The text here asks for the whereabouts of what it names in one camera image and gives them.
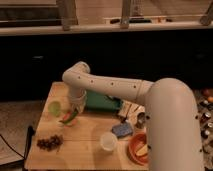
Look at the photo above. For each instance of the small snack packet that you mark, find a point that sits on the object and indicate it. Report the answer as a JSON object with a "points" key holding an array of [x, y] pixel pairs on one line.
{"points": [[128, 109]]}

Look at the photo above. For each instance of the green plastic cup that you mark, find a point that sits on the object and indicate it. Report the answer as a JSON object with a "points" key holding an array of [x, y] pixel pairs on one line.
{"points": [[54, 108]]}

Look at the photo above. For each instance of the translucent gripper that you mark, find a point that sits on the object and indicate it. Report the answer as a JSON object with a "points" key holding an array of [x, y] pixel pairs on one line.
{"points": [[78, 103]]}

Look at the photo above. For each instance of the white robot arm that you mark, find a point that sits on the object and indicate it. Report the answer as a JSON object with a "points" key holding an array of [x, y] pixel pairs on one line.
{"points": [[172, 120]]}

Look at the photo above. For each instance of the yellow corn cob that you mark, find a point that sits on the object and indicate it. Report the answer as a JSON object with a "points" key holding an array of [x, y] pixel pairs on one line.
{"points": [[142, 151]]}

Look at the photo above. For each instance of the blue sponge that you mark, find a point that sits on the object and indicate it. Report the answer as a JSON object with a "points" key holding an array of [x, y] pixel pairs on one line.
{"points": [[122, 130]]}

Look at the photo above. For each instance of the bunch of dark grapes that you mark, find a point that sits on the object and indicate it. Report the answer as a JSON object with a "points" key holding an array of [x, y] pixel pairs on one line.
{"points": [[51, 143]]}

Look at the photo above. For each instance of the orange peach fruit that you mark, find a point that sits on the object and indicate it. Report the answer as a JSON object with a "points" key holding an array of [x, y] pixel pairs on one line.
{"points": [[71, 122]]}

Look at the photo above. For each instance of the orange bowl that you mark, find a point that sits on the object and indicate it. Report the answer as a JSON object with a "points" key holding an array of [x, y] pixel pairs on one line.
{"points": [[137, 148]]}

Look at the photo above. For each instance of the green plastic tray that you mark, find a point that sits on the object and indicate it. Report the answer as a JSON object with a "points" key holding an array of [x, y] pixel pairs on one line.
{"points": [[97, 101]]}

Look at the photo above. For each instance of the metal cup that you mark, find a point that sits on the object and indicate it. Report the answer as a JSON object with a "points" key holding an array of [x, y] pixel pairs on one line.
{"points": [[140, 124]]}

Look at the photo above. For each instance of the green pepper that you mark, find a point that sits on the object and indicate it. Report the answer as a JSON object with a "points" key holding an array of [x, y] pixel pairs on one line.
{"points": [[73, 115]]}

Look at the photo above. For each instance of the white plastic cup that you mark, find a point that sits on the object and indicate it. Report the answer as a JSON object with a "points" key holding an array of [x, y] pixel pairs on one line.
{"points": [[108, 141]]}

